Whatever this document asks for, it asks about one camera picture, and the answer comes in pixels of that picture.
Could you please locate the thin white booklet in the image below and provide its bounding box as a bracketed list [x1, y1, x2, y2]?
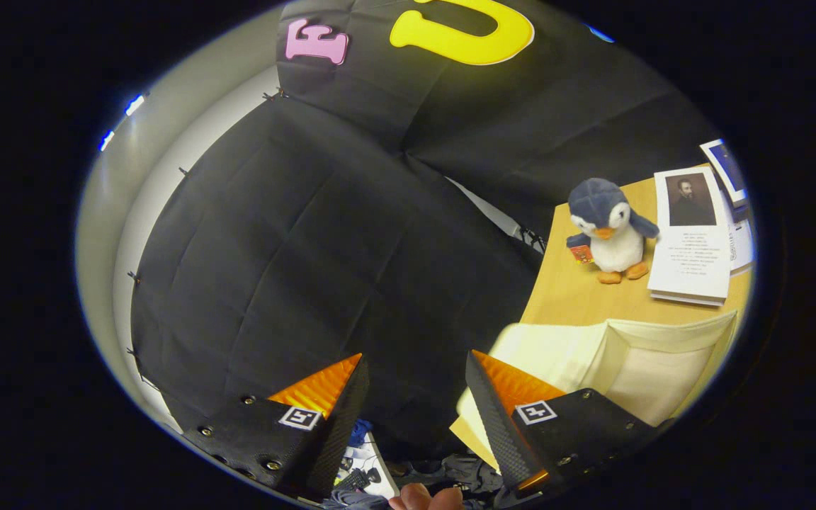
[727, 205, 756, 273]

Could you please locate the blue penguin plush toy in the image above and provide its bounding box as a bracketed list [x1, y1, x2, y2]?
[566, 177, 661, 285]

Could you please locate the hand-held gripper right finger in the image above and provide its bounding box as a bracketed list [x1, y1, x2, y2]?
[465, 350, 672, 494]

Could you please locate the white book with portrait cover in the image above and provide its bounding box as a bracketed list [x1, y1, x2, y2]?
[647, 166, 732, 307]

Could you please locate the book with blue picture cover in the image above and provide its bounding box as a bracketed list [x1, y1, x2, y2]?
[700, 139, 749, 208]

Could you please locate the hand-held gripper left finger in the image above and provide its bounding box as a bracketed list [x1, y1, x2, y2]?
[181, 353, 370, 500]

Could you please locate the cream fabric storage box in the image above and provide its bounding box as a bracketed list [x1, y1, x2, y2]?
[449, 310, 740, 472]

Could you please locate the grey blue clothing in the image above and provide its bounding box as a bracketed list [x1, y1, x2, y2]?
[387, 453, 504, 497]

